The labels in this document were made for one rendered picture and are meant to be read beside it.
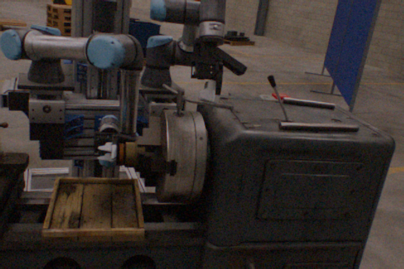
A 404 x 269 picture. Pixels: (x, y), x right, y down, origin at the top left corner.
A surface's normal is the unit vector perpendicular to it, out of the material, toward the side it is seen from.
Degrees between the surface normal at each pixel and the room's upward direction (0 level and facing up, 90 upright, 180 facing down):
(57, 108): 90
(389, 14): 90
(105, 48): 90
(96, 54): 90
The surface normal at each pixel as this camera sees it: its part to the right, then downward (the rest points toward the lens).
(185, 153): 0.24, -0.08
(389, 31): -0.87, 0.05
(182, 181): 0.19, 0.45
